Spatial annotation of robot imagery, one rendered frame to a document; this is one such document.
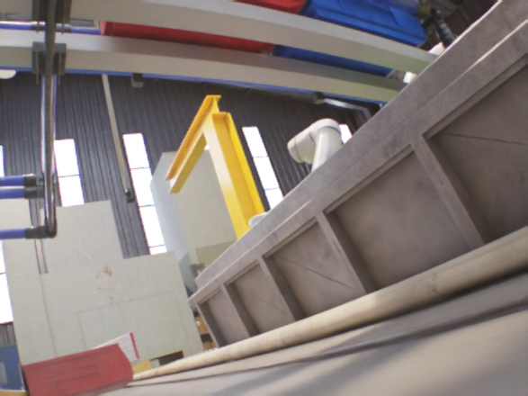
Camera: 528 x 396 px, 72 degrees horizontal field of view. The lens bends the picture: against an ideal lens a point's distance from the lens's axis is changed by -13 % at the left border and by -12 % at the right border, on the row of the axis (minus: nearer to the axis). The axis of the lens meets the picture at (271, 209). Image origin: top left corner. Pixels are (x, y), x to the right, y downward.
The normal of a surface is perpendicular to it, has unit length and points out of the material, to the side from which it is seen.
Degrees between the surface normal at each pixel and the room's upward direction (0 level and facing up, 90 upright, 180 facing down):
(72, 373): 92
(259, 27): 174
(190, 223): 90
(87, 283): 90
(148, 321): 90
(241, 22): 174
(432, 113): 100
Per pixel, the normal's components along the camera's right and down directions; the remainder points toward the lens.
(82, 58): 0.24, 0.91
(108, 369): 0.44, -0.37
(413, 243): -0.77, 0.29
